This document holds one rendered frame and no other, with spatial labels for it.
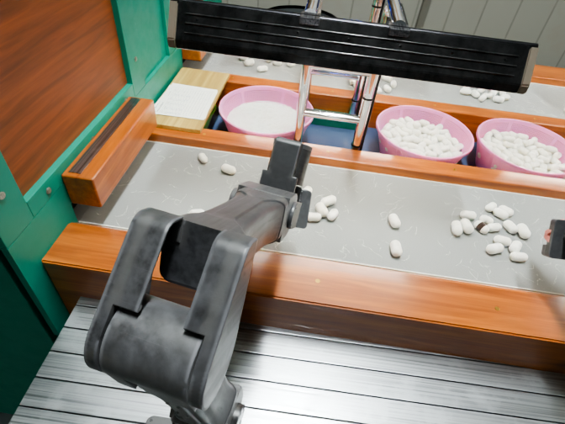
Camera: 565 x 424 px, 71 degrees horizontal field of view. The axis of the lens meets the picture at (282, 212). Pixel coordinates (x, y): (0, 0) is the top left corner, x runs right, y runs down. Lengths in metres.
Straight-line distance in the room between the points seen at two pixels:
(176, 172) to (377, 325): 0.56
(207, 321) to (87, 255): 0.52
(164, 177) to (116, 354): 0.68
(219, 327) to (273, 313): 0.45
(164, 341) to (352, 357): 0.51
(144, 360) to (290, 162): 0.34
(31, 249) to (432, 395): 0.71
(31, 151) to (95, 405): 0.41
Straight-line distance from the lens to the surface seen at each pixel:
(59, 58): 0.82
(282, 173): 0.55
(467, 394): 0.80
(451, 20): 2.98
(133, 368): 0.31
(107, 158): 0.83
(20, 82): 0.74
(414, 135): 1.22
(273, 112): 1.21
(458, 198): 1.02
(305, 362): 0.74
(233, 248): 0.28
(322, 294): 0.70
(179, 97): 1.18
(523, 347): 0.82
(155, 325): 0.30
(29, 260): 0.78
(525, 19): 3.12
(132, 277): 0.30
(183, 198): 0.89
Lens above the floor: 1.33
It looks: 44 degrees down
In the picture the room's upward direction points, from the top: 6 degrees clockwise
